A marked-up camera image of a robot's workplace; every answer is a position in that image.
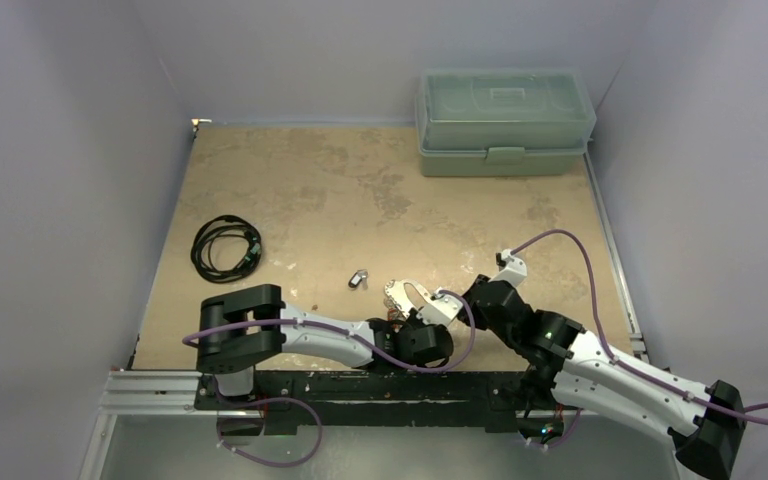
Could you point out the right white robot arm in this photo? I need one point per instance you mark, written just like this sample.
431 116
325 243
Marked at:
568 365

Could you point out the small key fob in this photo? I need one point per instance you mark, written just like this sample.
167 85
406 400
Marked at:
358 279

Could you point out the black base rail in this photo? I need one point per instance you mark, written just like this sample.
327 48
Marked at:
496 402

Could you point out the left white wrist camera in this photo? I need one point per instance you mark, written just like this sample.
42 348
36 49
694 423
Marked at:
440 309

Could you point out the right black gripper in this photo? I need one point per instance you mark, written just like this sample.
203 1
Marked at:
480 291

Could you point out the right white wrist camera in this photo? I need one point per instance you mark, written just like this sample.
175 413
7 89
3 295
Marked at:
512 269

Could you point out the silver foot-shaped keyring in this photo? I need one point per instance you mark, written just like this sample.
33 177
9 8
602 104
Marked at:
405 296

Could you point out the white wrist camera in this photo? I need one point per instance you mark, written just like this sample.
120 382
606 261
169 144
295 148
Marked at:
440 309
512 269

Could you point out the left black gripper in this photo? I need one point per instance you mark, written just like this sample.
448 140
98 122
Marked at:
412 319

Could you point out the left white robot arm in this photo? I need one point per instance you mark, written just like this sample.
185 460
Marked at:
242 329

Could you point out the green plastic storage box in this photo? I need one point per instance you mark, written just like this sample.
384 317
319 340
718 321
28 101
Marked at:
502 122

